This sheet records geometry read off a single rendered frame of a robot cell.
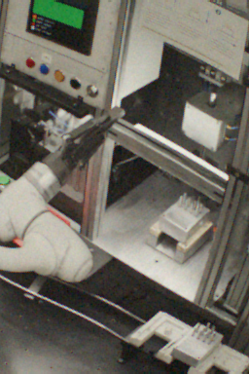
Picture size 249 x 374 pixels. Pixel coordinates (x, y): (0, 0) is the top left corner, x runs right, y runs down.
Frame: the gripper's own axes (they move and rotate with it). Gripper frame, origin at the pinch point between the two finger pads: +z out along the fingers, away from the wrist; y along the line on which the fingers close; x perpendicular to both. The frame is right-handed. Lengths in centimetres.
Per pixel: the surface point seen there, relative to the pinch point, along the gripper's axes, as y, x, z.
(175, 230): -46.4, -8.2, 1.8
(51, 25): 17.9, 26.4, 7.4
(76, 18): 22.2, 17.4, 10.9
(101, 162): -21.4, 8.1, -3.1
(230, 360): -53, -53, -19
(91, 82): 1.7, 12.3, 5.3
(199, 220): -48, -11, 9
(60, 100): -3.3, 19.2, -1.9
